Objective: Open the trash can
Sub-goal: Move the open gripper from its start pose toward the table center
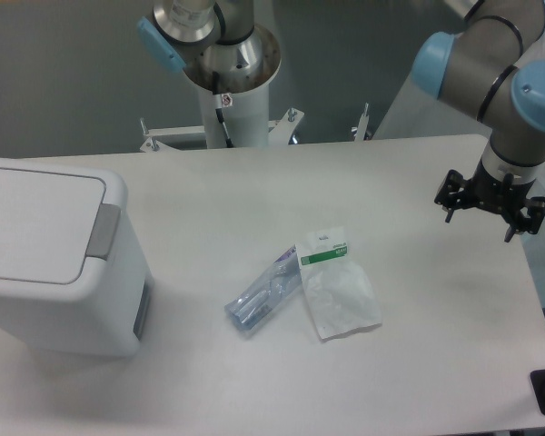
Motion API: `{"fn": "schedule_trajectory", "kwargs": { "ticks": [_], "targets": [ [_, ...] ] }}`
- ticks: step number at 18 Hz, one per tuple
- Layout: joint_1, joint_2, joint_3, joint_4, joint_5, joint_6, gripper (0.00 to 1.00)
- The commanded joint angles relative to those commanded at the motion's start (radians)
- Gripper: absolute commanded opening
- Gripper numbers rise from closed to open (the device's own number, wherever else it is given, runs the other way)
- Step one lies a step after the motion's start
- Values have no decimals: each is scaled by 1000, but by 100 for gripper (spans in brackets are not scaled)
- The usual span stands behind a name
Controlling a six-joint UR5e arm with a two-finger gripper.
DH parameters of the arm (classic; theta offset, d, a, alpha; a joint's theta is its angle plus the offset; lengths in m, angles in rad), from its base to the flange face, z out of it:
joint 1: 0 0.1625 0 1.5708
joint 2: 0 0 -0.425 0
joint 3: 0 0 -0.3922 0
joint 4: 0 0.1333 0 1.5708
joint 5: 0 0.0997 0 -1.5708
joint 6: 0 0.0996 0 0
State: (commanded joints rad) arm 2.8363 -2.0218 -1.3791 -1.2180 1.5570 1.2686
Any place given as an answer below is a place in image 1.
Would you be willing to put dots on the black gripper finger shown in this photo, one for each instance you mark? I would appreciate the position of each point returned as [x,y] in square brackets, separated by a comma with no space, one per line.
[452,195]
[526,217]

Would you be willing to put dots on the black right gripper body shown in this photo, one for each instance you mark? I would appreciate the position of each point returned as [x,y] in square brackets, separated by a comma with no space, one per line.
[499,196]

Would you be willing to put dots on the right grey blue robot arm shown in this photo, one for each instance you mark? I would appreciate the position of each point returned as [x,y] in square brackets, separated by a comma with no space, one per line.
[475,73]

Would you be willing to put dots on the white trash can body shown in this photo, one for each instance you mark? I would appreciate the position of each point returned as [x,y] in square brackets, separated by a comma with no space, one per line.
[103,311]

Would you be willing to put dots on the white trash can lid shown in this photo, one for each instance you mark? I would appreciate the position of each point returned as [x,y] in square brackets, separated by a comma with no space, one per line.
[46,222]

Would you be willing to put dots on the white green-labelled pouch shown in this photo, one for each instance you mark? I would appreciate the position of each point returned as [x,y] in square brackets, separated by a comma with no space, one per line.
[337,290]

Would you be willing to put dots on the clear plastic syringe package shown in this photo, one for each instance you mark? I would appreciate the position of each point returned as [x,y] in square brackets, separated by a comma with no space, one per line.
[266,295]

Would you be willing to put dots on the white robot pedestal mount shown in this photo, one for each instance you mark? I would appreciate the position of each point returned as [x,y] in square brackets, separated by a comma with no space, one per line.
[232,83]

